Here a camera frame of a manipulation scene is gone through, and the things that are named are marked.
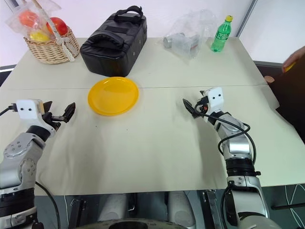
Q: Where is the dark rounded robot waist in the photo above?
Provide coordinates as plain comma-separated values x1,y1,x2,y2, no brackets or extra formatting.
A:
77,217,193,229

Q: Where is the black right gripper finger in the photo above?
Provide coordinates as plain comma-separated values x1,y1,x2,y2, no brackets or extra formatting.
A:
182,98,200,119

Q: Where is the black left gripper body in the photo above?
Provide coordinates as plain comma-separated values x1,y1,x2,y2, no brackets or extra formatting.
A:
41,111,62,131

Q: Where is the crumpled clear plastic bag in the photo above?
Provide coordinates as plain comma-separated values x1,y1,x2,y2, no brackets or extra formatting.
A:
156,9,218,63

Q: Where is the green plastic bottle yellow cap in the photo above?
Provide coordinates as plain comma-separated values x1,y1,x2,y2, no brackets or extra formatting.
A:
210,14,234,53

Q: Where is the person's bare hand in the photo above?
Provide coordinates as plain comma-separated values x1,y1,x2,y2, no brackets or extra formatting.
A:
283,46,305,70

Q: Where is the silver metal can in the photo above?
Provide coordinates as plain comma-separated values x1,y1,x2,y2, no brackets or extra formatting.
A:
163,33,185,49

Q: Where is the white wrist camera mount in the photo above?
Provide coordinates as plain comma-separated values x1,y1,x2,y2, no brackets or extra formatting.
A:
205,86,225,113
15,98,46,120

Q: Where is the yellow lemon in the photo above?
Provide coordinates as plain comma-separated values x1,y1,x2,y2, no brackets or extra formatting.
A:
30,31,51,42

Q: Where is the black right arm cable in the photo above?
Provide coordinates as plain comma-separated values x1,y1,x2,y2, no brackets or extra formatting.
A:
194,102,257,169

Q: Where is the clear plastic fruit bag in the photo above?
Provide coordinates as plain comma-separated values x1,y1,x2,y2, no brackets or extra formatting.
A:
5,0,63,42

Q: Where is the woven wicker basket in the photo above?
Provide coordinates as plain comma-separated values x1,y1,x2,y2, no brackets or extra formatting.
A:
23,0,81,65

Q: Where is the white can red label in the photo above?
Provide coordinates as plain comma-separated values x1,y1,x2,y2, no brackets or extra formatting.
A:
188,34,201,52

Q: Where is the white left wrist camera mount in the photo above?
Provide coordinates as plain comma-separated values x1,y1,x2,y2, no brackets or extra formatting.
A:
15,98,46,120

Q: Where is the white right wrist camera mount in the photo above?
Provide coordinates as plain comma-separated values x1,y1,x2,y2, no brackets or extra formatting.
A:
205,86,225,113

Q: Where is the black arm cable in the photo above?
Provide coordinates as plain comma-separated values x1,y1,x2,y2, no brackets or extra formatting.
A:
0,104,17,117
194,102,257,169

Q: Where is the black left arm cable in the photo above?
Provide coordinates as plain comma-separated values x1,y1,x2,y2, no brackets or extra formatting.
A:
0,104,17,117

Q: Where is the white floor cable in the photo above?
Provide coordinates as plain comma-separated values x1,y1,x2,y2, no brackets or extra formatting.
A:
284,183,305,211

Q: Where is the red apple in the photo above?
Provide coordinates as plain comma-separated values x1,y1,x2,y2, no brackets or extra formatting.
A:
46,17,68,37

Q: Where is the yellow plastic plate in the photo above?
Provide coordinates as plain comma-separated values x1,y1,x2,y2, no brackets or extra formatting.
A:
87,76,140,117

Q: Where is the black table leg strut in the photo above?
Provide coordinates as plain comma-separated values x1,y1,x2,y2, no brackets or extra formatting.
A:
69,197,87,225
202,188,221,229

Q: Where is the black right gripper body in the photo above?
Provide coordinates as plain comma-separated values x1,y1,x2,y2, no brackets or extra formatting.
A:
193,90,210,119

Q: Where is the orange fruit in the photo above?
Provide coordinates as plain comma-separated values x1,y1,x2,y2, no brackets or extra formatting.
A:
19,10,40,27

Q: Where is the black padded carry bag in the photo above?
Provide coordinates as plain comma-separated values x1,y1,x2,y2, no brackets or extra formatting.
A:
79,5,148,78

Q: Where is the white rounded robot leg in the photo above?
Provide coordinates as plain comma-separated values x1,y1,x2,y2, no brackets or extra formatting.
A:
98,192,127,222
167,190,196,228

